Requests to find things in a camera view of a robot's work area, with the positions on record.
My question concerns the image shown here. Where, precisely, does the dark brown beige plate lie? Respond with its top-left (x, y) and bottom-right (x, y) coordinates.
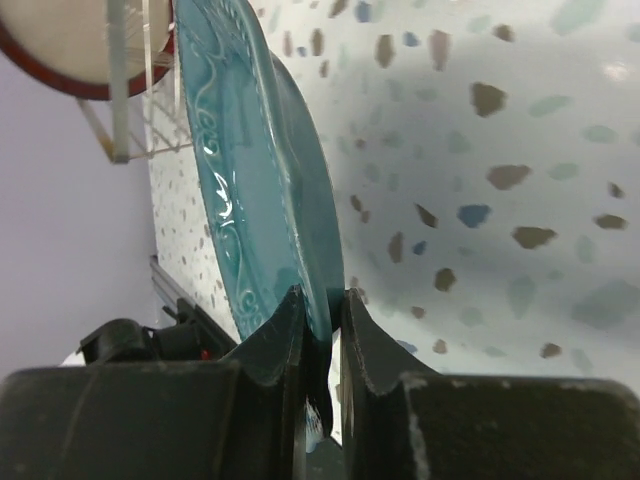
top-left (1, 0), bottom-right (174, 101)

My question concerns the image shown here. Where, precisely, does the chrome wire dish rack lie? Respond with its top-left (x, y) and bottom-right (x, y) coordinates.
top-left (76, 1), bottom-right (192, 165)

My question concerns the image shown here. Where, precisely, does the teal embossed plate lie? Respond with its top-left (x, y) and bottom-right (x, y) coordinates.
top-left (174, 1), bottom-right (345, 445)

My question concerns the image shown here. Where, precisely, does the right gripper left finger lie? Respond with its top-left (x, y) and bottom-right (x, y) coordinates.
top-left (1, 288), bottom-right (306, 479)

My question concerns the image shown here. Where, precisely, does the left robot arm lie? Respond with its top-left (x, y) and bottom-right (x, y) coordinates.
top-left (62, 319), bottom-right (236, 366)

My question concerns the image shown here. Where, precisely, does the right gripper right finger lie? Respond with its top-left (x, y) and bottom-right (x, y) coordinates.
top-left (340, 290), bottom-right (639, 480)

